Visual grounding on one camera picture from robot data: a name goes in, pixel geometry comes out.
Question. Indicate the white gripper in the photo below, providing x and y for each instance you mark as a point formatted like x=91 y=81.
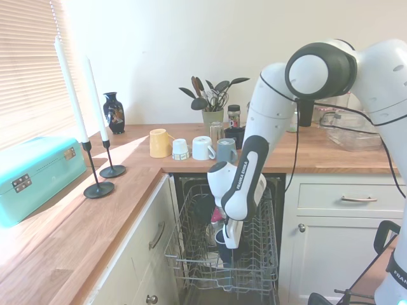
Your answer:
x=233 y=233

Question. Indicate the navy mug white inside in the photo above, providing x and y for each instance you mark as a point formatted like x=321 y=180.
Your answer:
x=222 y=254

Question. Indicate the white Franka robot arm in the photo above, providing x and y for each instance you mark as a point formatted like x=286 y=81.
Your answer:
x=270 y=105

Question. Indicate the built-in dishwasher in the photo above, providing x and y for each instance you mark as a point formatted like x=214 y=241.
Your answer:
x=278 y=190

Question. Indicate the grey mug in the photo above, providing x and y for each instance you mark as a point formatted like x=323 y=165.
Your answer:
x=226 y=152

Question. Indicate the plain white mug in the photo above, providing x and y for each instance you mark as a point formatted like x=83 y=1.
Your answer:
x=201 y=147

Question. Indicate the black mug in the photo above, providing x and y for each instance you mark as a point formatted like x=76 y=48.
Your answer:
x=233 y=136

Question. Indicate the small white patterned mug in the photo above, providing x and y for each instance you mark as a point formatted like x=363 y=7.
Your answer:
x=180 y=149

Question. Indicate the yellow mug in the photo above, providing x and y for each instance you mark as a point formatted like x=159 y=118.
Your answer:
x=160 y=143

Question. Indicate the white plate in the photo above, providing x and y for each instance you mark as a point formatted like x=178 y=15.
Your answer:
x=210 y=261

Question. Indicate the white cup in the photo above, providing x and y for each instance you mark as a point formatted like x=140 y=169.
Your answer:
x=210 y=235

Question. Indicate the black bowl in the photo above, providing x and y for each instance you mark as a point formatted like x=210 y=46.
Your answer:
x=202 y=208

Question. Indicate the metal cabinet knob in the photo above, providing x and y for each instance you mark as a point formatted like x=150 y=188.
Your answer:
x=301 y=227
x=152 y=299

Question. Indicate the cream cabinet door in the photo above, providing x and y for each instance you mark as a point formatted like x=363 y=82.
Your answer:
x=334 y=263

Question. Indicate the cream drawer front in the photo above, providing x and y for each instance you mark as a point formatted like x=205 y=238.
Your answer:
x=324 y=197

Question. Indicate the steel milk jug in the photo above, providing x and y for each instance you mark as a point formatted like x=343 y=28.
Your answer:
x=217 y=130

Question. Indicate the coffee jar black lid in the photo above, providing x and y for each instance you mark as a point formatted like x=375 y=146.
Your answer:
x=233 y=116

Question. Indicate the green utensil pot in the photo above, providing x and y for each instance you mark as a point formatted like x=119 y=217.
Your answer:
x=212 y=117

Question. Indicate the short black candlestick holder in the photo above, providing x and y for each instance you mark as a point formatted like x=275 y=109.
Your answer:
x=112 y=171

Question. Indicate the tall black candlestick holder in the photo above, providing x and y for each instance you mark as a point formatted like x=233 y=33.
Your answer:
x=97 y=190

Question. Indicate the black round ladle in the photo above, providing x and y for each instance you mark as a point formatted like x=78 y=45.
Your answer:
x=198 y=103

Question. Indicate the metal whisk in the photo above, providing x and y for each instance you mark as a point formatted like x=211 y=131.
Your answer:
x=217 y=98

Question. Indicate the black shaker tumbler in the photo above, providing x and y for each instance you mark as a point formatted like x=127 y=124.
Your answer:
x=306 y=114

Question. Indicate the clear glass baking dish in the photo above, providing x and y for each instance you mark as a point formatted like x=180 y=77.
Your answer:
x=353 y=136

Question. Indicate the black leaf-shaped spoon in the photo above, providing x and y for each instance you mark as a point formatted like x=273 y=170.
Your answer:
x=187 y=92

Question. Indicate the black slotted spoon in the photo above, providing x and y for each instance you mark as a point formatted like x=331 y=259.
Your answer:
x=222 y=85

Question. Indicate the black long spatula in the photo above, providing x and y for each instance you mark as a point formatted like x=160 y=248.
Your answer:
x=239 y=81

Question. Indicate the wooden spoon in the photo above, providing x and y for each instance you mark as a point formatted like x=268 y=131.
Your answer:
x=196 y=84

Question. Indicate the dark blue floral vase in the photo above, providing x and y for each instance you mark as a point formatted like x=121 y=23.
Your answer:
x=114 y=114

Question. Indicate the shorter white candle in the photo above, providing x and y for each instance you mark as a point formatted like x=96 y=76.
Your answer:
x=98 y=105

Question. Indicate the teal metal bread box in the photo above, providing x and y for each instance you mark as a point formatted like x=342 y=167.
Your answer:
x=38 y=178

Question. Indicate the tall white candle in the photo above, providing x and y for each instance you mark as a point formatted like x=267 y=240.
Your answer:
x=73 y=95

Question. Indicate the window blind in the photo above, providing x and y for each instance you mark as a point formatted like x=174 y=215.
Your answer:
x=25 y=63

